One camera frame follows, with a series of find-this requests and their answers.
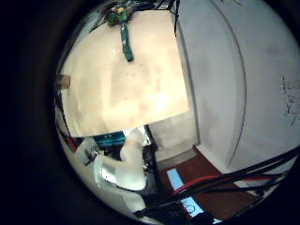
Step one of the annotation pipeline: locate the flower bouquet with green wrap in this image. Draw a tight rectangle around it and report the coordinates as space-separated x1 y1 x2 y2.
106 0 136 63

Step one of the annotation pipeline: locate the gold cylinder vase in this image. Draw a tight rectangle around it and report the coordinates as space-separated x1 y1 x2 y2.
54 74 71 91

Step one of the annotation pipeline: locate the blue box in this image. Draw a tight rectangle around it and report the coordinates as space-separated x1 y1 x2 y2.
93 131 127 148

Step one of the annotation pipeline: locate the brown door with glass panel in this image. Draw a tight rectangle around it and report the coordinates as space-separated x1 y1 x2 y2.
157 151 262 221

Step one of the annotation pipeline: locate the red cable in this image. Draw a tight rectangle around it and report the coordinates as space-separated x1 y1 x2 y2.
172 173 275 195

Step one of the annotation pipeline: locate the black camera tripod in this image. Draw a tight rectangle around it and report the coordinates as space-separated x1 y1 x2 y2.
156 0 182 36

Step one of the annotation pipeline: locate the black right hand cable bundle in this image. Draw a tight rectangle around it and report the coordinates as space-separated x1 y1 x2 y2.
134 146 300 219

